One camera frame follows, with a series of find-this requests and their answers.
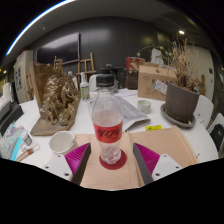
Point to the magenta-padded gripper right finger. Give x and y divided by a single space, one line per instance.
147 158

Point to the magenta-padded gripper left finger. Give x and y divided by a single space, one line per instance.
77 158

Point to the clear bottle with red label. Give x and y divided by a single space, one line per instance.
107 133

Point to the thin metal stick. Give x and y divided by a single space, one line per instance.
73 140

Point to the white ceramic mug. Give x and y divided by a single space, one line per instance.
61 143

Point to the beige canvas mat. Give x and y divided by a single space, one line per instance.
163 143

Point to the flat round red coaster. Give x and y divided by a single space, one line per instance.
122 163

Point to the yellow tag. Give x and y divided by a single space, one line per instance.
153 128

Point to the folded newspaper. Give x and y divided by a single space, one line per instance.
133 116

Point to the grey plant saucer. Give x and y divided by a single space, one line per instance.
180 124

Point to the small glass jar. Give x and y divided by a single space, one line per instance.
144 106

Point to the small white grey-lidded jar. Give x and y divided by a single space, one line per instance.
26 139

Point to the golden sculpture on brown base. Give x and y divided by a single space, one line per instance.
60 103

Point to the dried plant in grey pot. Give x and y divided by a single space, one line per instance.
181 103

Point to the iridescent colourful sheet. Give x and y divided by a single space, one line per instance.
11 140

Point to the white spray bottle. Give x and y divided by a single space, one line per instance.
85 90

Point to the black backpack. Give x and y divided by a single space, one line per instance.
218 136

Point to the white chair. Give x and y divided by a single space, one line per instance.
93 81
215 119
205 108

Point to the brown cardboard box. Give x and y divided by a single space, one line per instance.
148 81

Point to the black flat box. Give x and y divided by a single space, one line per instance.
10 116

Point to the wooden figure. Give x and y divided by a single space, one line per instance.
202 85

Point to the wooden easel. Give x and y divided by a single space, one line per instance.
90 65

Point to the red box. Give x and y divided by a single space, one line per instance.
133 63

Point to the white cabinet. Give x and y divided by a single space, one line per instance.
23 76

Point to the ceiling light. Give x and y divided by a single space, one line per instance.
181 32

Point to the black wall screen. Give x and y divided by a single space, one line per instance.
58 48

